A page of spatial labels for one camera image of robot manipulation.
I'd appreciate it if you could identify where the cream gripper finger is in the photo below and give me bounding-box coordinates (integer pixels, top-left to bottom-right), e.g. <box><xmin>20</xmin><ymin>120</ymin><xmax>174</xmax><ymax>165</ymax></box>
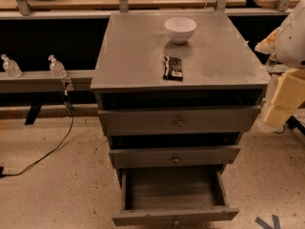
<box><xmin>254</xmin><ymin>28</ymin><xmax>279</xmax><ymax>54</ymax></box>
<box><xmin>263</xmin><ymin>69</ymin><xmax>305</xmax><ymax>128</ymax></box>

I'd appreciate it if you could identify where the black chocolate rxbar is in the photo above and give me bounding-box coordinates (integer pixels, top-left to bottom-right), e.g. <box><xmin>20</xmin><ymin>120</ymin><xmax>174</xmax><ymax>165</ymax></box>
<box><xmin>163</xmin><ymin>56</ymin><xmax>183</xmax><ymax>81</ymax></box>

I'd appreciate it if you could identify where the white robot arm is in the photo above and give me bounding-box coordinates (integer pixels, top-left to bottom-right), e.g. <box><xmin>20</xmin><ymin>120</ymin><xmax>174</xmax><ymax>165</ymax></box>
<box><xmin>254</xmin><ymin>0</ymin><xmax>305</xmax><ymax>129</ymax></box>

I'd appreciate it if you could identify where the grey top drawer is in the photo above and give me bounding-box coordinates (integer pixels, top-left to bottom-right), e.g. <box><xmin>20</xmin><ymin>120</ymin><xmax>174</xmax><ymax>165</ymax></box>
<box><xmin>98</xmin><ymin>106</ymin><xmax>260</xmax><ymax>136</ymax></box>

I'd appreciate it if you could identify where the grey drawer cabinet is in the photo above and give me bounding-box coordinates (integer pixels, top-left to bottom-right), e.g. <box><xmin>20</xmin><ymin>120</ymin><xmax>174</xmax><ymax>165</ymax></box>
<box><xmin>90</xmin><ymin>10</ymin><xmax>272</xmax><ymax>189</ymax></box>

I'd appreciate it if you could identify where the grey middle drawer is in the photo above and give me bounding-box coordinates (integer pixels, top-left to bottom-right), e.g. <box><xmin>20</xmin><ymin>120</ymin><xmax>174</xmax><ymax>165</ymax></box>
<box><xmin>109</xmin><ymin>145</ymin><xmax>240</xmax><ymax>169</ymax></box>

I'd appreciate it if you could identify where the grey open bottom drawer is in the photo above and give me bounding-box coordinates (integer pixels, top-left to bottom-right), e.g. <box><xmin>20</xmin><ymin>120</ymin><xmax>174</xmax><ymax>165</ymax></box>
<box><xmin>112</xmin><ymin>166</ymin><xmax>238</xmax><ymax>226</ymax></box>

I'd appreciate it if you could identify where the clear water bottle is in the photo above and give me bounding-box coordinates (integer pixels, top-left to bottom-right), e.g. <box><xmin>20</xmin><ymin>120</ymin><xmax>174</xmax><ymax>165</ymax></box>
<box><xmin>265</xmin><ymin>53</ymin><xmax>277</xmax><ymax>72</ymax></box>

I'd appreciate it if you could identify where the white ceramic bowl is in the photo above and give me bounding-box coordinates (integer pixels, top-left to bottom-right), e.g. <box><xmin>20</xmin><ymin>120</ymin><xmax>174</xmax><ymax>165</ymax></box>
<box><xmin>164</xmin><ymin>17</ymin><xmax>197</xmax><ymax>44</ymax></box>

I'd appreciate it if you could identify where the clear pump bottle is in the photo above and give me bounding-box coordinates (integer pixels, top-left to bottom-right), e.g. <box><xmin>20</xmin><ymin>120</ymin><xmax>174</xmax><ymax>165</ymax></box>
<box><xmin>49</xmin><ymin>54</ymin><xmax>67</xmax><ymax>78</ymax></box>
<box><xmin>1</xmin><ymin>54</ymin><xmax>22</xmax><ymax>77</ymax></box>

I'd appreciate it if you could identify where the clear pump bottle far left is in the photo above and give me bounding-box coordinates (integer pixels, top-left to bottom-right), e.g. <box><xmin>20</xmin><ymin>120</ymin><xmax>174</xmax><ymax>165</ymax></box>
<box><xmin>1</xmin><ymin>54</ymin><xmax>22</xmax><ymax>77</ymax></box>

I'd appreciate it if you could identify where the black cable right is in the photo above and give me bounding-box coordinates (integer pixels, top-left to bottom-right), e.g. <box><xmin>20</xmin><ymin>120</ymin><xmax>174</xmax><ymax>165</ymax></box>
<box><xmin>274</xmin><ymin>124</ymin><xmax>287</xmax><ymax>135</ymax></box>

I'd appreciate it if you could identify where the black floor cable left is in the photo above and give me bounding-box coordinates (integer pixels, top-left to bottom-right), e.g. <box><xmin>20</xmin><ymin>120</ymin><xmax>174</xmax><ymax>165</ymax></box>
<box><xmin>0</xmin><ymin>83</ymin><xmax>75</xmax><ymax>178</ymax></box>

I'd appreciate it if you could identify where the grey shelf rail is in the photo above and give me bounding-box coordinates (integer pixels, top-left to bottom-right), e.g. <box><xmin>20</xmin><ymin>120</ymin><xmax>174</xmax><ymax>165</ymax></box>
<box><xmin>0</xmin><ymin>70</ymin><xmax>93</xmax><ymax>94</ymax></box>

